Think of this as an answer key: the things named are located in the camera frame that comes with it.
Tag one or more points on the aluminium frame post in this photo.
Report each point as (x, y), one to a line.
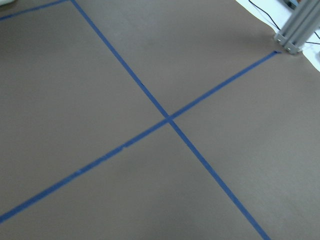
(301, 24)

